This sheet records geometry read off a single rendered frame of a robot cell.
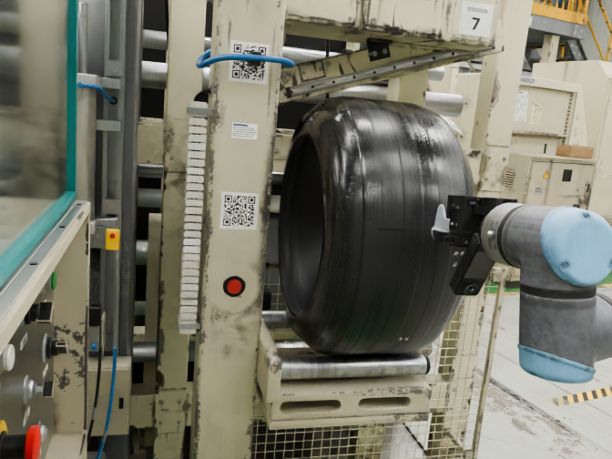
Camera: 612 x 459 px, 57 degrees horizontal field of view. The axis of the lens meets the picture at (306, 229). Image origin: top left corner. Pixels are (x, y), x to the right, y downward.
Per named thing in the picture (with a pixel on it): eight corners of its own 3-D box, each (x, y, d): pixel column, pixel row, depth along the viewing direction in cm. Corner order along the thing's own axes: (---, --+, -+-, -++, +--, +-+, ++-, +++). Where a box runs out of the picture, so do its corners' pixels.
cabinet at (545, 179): (510, 290, 526) (532, 155, 501) (466, 272, 576) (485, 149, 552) (576, 285, 566) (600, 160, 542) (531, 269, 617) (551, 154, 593)
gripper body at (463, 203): (484, 197, 95) (531, 199, 84) (481, 248, 96) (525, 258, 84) (443, 194, 93) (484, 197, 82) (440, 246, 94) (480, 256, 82)
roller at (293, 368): (274, 353, 118) (270, 363, 121) (276, 373, 115) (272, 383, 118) (427, 350, 127) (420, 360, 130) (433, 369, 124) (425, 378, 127)
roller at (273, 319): (253, 308, 144) (250, 313, 148) (254, 326, 142) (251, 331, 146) (382, 308, 153) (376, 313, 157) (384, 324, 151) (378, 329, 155)
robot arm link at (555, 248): (555, 295, 66) (558, 209, 65) (494, 277, 78) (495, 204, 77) (623, 290, 68) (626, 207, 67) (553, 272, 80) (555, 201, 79)
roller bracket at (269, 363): (265, 404, 113) (269, 359, 111) (239, 329, 151) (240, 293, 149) (281, 404, 114) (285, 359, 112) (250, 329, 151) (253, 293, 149)
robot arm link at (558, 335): (622, 378, 73) (625, 283, 72) (562, 396, 68) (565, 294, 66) (558, 358, 81) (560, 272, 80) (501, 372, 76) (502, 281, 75)
